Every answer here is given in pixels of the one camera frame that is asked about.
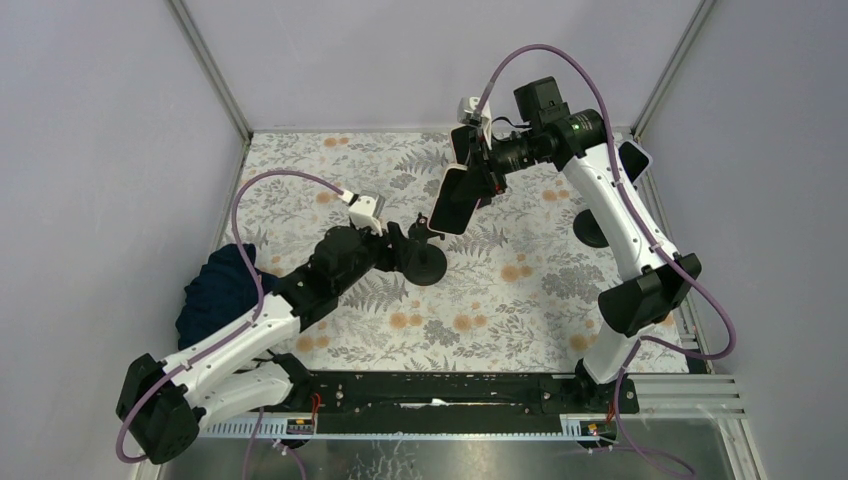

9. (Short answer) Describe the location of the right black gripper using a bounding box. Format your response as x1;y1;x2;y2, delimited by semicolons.
450;127;546;203

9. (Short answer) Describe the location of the black round-base phone stand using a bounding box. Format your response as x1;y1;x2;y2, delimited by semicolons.
572;209;609;249

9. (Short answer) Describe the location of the lilac-cased phone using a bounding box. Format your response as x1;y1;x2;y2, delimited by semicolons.
618;140;653;183

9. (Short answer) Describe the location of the small black phone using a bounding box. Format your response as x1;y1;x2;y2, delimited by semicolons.
450;125;476;165

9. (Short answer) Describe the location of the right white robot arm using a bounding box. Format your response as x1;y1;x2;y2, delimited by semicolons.
455;77;702;412

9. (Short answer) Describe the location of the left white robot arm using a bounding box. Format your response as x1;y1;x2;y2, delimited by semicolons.
115;222;430;465

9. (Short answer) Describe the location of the floral table mat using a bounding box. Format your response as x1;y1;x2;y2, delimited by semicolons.
237;132;619;372

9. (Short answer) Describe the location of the dark blue cloth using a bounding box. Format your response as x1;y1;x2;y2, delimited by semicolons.
175;243;280;350

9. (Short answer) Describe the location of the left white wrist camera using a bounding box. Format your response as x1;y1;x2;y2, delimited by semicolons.
339;190;385;236

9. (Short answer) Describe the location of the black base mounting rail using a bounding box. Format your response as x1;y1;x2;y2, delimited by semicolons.
267;371;640;435

